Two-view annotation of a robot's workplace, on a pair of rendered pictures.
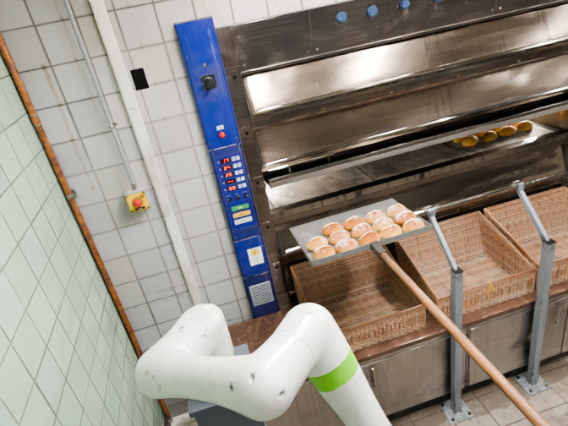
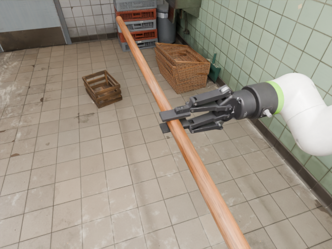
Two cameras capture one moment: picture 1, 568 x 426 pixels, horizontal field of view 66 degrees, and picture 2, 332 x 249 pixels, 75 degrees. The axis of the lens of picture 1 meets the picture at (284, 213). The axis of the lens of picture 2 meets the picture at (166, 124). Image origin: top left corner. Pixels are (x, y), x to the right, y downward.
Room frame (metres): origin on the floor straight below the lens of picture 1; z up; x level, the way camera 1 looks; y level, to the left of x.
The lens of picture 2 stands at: (0.93, -0.59, 1.54)
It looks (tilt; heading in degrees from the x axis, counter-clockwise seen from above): 43 degrees down; 172
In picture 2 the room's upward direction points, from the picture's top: straight up
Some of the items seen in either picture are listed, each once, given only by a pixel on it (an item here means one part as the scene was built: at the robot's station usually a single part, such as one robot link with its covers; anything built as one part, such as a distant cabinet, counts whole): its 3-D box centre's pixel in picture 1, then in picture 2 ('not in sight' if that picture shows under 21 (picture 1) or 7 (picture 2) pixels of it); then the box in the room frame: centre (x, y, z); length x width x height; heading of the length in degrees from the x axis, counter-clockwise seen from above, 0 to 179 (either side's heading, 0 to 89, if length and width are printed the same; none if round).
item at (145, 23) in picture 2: not in sight; (135, 21); (-2.72, -0.55, 0.38); 0.60 x 0.40 x 0.16; 97
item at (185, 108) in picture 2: not in sight; (185, 105); (0.55, -0.49, 1.23); 0.05 x 0.01 x 0.03; 100
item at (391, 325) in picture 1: (354, 295); not in sight; (1.82, -0.28, 0.72); 0.56 x 0.49 x 0.28; 99
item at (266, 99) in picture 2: not in sight; (256, 102); (0.52, -0.28, 1.19); 0.12 x 0.06 x 0.09; 10
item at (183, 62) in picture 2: not in sight; (181, 58); (-1.49, -0.04, 0.32); 0.56 x 0.49 x 0.28; 17
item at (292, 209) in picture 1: (424, 172); not in sight; (2.20, -0.82, 1.16); 1.80 x 0.06 x 0.04; 99
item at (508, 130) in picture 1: (471, 122); not in sight; (2.70, -1.32, 1.21); 0.61 x 0.48 x 0.06; 9
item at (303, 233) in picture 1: (356, 226); not in sight; (1.71, -0.31, 1.19); 0.55 x 0.36 x 0.03; 100
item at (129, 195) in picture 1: (138, 199); not in sight; (1.89, 0.65, 1.46); 0.10 x 0.07 x 0.10; 99
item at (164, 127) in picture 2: not in sight; (174, 125); (0.55, -0.51, 1.17); 0.07 x 0.03 x 0.01; 100
